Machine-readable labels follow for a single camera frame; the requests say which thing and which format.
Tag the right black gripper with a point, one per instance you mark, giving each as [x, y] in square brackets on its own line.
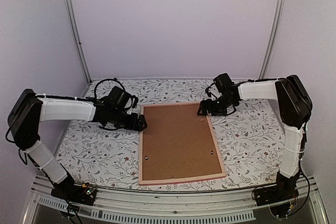
[202, 106]

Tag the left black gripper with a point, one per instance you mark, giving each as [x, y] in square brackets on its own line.
[132, 126]

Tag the brown cardboard backing board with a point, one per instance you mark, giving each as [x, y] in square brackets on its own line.
[181, 142]

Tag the pink wooden picture frame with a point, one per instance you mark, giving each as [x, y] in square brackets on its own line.
[141, 155]

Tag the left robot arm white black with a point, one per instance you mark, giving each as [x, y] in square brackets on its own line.
[31, 109]

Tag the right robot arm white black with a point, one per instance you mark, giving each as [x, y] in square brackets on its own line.
[295, 108]

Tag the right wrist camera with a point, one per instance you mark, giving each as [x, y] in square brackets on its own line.
[210, 90]

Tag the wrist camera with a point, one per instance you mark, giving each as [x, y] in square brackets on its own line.
[210, 90]
[134, 101]

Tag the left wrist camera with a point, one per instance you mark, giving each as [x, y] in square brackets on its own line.
[134, 101]

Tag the front aluminium rail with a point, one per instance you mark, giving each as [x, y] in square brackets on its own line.
[115, 205]

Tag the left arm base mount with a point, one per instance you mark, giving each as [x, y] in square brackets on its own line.
[82, 194]

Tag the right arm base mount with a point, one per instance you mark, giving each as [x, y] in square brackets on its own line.
[270, 195]

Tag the right aluminium corner post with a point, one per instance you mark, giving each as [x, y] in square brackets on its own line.
[272, 38]

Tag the aluminium corner post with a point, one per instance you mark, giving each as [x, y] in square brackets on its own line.
[272, 38]
[77, 40]

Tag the left aluminium corner post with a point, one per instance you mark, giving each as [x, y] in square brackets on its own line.
[77, 40]

